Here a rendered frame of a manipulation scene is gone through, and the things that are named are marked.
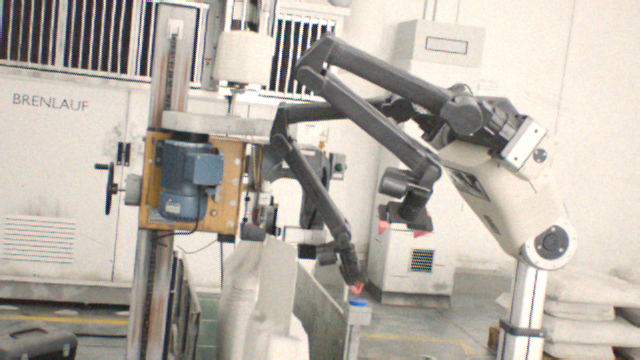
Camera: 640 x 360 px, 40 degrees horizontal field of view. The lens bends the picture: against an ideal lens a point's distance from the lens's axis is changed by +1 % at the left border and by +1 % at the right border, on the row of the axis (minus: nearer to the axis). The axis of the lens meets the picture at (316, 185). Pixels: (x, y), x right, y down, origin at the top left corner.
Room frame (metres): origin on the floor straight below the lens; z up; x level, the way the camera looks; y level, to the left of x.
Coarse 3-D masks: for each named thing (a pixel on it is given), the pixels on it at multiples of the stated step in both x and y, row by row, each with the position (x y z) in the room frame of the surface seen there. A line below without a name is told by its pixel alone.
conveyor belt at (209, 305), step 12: (204, 300) 4.56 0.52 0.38; (216, 300) 4.59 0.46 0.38; (204, 312) 4.32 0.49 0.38; (216, 312) 4.34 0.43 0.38; (204, 324) 4.10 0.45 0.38; (216, 324) 4.12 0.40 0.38; (204, 336) 3.90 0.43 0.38; (216, 336) 3.93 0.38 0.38; (204, 348) 3.72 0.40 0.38; (216, 348) 3.73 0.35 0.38
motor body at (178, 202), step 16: (176, 144) 2.67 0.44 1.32; (192, 144) 2.67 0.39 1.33; (208, 144) 2.71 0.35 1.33; (176, 160) 2.68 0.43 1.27; (176, 176) 2.68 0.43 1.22; (160, 192) 2.71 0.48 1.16; (176, 192) 2.68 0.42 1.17; (192, 192) 2.68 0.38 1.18; (160, 208) 2.70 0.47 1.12; (176, 208) 2.66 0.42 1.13; (192, 208) 2.67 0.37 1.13
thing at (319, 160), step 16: (304, 144) 3.21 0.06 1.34; (272, 160) 2.92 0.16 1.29; (320, 160) 2.96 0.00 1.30; (272, 176) 2.92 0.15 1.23; (288, 176) 2.94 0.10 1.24; (320, 176) 2.96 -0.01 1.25; (304, 192) 2.97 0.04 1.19; (256, 208) 2.92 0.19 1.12; (304, 208) 2.96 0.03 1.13; (256, 224) 2.92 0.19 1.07; (304, 224) 2.96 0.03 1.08; (320, 224) 2.96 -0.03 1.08
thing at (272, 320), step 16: (272, 240) 2.81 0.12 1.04; (272, 256) 2.56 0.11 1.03; (288, 256) 2.71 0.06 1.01; (272, 272) 2.55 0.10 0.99; (288, 272) 2.46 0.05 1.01; (272, 288) 2.54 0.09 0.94; (288, 288) 2.45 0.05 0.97; (256, 304) 2.72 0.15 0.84; (272, 304) 2.53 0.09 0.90; (288, 304) 2.44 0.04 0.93; (256, 320) 2.63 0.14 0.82; (272, 320) 2.52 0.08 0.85; (288, 320) 2.42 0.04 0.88; (256, 336) 2.58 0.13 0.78; (272, 336) 2.48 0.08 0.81; (288, 336) 2.44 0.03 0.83; (304, 336) 2.53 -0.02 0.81; (256, 352) 2.51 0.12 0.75; (272, 352) 2.45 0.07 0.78; (288, 352) 2.47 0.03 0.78; (304, 352) 2.48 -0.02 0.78
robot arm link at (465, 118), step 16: (320, 48) 2.02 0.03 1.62; (336, 48) 2.03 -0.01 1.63; (352, 48) 2.05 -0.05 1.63; (304, 64) 2.04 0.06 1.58; (320, 64) 2.03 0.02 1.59; (336, 64) 2.04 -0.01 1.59; (352, 64) 2.05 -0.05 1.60; (368, 64) 2.04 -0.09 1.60; (384, 64) 2.05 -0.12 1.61; (368, 80) 2.06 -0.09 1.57; (384, 80) 2.05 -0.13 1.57; (400, 80) 2.05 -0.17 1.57; (416, 80) 2.06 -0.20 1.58; (400, 96) 2.08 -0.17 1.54; (416, 96) 2.06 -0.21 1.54; (432, 96) 2.06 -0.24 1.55; (448, 96) 2.05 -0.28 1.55; (432, 112) 2.07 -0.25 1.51; (448, 112) 2.04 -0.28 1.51; (464, 112) 2.04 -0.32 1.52; (480, 112) 2.04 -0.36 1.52; (464, 128) 2.05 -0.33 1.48
